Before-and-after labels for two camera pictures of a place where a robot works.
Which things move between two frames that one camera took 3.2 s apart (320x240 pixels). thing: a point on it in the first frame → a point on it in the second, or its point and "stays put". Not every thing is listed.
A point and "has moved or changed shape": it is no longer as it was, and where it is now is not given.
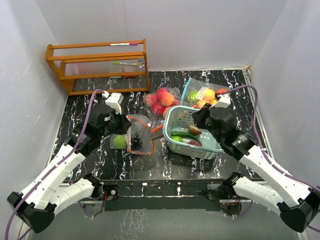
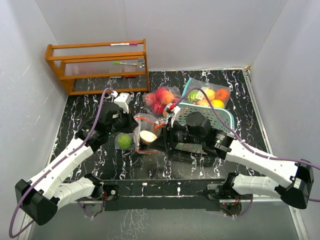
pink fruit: (149, 99) stays put
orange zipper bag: (138, 138) has moved or changed shape
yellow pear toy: (209, 94) stays put
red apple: (159, 93) stays put
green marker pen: (123, 63) stays put
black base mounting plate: (163, 195) stays put
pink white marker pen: (124, 44) stays put
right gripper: (199, 116) → (169, 137)
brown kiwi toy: (194, 130) has moved or changed shape
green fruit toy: (119, 141) has moved or changed shape
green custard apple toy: (191, 97) stays put
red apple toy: (158, 109) stays put
